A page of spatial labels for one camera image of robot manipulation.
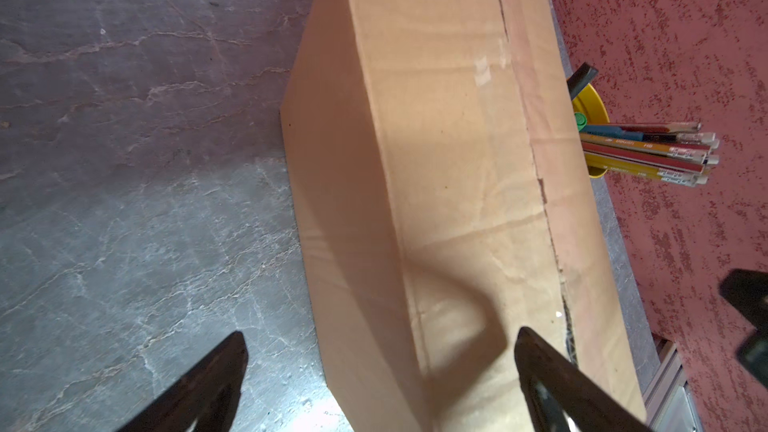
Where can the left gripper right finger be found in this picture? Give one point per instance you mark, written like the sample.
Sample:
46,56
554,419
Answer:
559,397

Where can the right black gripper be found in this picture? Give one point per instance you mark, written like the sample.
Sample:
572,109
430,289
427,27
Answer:
746,291

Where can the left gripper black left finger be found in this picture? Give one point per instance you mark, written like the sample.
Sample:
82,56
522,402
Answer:
205,398

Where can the brown cardboard express box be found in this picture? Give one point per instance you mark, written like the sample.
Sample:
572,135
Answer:
443,203

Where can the yellow pen cup right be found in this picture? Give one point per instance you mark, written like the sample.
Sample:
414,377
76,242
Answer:
678,153

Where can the aluminium frame rail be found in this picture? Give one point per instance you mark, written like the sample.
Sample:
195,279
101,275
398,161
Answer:
669,399

